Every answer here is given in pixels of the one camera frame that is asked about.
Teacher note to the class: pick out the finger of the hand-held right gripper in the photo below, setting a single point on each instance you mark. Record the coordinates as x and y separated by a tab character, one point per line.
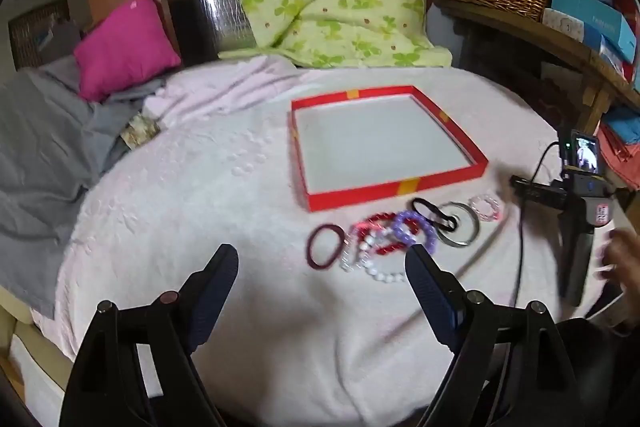
540	193

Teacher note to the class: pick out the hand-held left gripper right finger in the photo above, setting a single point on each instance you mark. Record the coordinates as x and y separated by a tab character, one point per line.
429	302

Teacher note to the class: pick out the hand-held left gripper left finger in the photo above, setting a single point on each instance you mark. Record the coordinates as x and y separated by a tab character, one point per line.
216	287

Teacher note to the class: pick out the silver metal bangle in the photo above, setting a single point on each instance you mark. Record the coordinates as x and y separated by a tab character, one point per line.
472	234

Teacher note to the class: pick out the shallow red cardboard box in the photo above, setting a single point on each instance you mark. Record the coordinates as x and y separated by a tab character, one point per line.
370	142

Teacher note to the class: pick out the person's right hand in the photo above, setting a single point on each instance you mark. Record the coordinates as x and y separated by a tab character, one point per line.
627	262

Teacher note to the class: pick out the pale pink fleece blanket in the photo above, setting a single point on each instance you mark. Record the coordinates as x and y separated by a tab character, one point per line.
200	217

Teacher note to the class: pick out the red folded cloth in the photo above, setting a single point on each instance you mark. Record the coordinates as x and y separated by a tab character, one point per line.
620	157

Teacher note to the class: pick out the dark clothing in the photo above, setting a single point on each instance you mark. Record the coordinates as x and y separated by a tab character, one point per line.
605	382

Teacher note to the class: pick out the wooden shelf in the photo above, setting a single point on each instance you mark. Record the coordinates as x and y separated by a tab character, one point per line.
565	47

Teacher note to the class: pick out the white tissue box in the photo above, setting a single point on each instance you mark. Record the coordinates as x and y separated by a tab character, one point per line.
562	24

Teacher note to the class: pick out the small patterned cloth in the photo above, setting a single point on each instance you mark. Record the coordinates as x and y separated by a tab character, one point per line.
139	132

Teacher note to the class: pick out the blue cardboard box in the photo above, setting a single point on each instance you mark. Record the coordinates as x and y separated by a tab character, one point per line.
590	17

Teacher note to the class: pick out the grey blanket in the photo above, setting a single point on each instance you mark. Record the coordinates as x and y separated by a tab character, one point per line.
45	157

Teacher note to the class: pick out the magenta pillow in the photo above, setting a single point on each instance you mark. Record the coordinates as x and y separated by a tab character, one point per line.
125	47

